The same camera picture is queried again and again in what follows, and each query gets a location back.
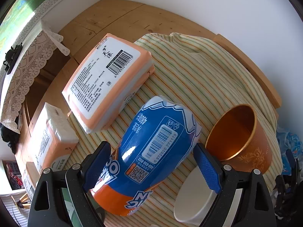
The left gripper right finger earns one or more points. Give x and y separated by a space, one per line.
255 205

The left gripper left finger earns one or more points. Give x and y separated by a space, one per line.
48 206

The blue orange plastic cup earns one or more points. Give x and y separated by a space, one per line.
159 138

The white frosted cup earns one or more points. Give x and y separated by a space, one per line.
194 199

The orange gold cup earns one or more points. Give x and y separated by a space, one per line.
238 139

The orange tissue pack middle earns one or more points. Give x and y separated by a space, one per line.
52 140

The striped cloth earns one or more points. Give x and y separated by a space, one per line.
200 74

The orange tissue pack large label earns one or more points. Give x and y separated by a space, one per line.
105 81

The black figurine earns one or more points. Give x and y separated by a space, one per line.
11 58

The white lace cloth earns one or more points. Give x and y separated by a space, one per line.
38 47

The wall map poster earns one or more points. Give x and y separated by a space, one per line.
20 19

